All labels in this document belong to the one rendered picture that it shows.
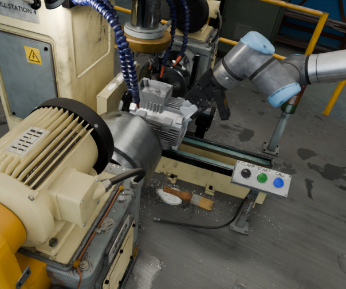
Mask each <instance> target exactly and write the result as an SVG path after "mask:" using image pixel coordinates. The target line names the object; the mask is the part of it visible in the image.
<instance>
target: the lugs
mask: <svg viewBox="0 0 346 289"><path fill-rule="evenodd" d="M129 109H130V110H131V111H135V112H136V109H137V106H136V104H134V103H131V105H130V107H129ZM183 120H184V119H183V118H181V117H179V116H178V117H177V119H176V124H179V125H182V123H183ZM178 147H179V146H178V145H177V146H176V147H175V146H172V147H171V149H173V150H176V151H177V150H178Z"/></svg>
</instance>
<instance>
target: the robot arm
mask: <svg viewBox="0 0 346 289"><path fill-rule="evenodd" d="M274 51H275V49H274V46H273V45H272V44H271V43H270V41H269V40H268V39H267V38H265V37H264V36H263V35H261V34H260V33H258V32H255V31H250V32H248V34H247V35H245V36H244V37H243V38H241V40H240V41H239V42H238V43H237V44H236V45H235V46H234V47H233V48H232V49H231V50H230V51H229V53H228V54H227V55H225V57H224V58H222V59H221V60H220V61H219V62H218V63H217V64H216V65H215V66H214V67H213V69H212V68H211V67H210V68H209V69H208V70H207V71H206V72H205V73H204V74H203V75H202V76H201V77H199V78H198V79H197V80H196V81H195V82H194V84H195V83H196V84H195V86H193V85H194V84H193V85H192V86H191V87H190V88H191V90H190V91H189V92H188V93H187V95H186V96H185V98H186V99H188V101H189V102H188V101H184V102H183V103H182V105H183V106H181V107H180V111H181V112H182V114H183V115H184V116H185V119H184V120H183V122H189V121H192V120H194V119H195V118H197V117H198V116H199V115H200V114H201V113H202V112H203V111H205V110H207V109H208V108H209V107H210V106H211V105H212V104H213V102H214V101H216V104H217V107H218V111H219V116H220V118H221V121H223V120H228V119H229V117H230V115H231V112H230V108H229V105H228V103H227V99H226V95H225V91H227V90H228V89H233V88H234V87H236V86H237V85H238V84H239V83H240V82H241V81H242V80H244V79H245V78H246V77H248V78H249V79H250V81H251V82H252V83H253V84H254V85H255V86H256V87H257V89H258V90H259V91H260V92H261V93H262V94H263V96H264V97H265V98H266V99H267V101H268V103H270V104H271V105H272V106H273V107H275V108H277V107H279V106H280V105H282V104H283V103H285V102H286V101H287V100H289V99H290V98H291V97H293V96H294V95H295V94H297V93H298V92H300V91H301V87H300V85H310V84H316V83H326V82H332V81H344V80H346V50H338V51H334V52H326V53H320V54H307V55H301V54H293V55H290V56H288V57H286V58H285V59H283V60H282V61H281V62H280V63H279V62H278V60H277V59H276V58H275V57H274V56H273V54H274Z"/></svg>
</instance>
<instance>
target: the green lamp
mask: <svg viewBox="0 0 346 289"><path fill-rule="evenodd" d="M297 106H298V104H297V105H292V104H289V103H287V102H285V103H283V104H282V107H281V108H282V110H283V111H285V112H287V113H294V112H295V110H296V108H297Z"/></svg>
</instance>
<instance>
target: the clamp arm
mask: <svg viewBox="0 0 346 289"><path fill-rule="evenodd" d="M200 57H201V53H199V52H196V54H195V56H194V57H193V58H192V61H193V66H192V71H191V77H190V83H189V88H188V92H189V91H190V90H191V88H190V87H191V86H192V85H193V84H194V82H195V81H196V77H197V73H198V68H199V62H200ZM188 92H187V93H188Z"/></svg>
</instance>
